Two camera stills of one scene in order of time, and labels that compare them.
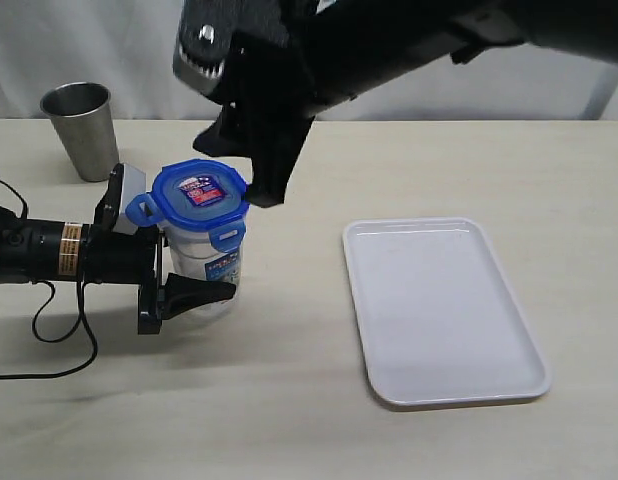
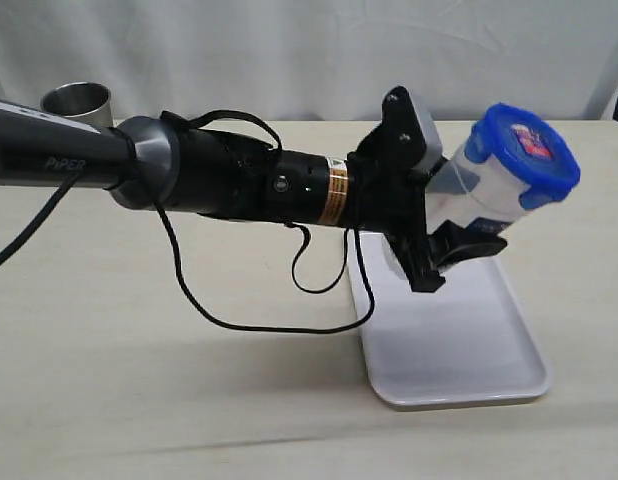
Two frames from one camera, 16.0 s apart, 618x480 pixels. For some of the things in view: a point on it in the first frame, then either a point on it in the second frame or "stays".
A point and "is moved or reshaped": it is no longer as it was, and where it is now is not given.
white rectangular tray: (439, 322) stays
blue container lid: (198, 194) is moved or reshaped
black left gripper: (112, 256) → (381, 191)
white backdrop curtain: (128, 46) stays
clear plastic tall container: (190, 255) → (473, 189)
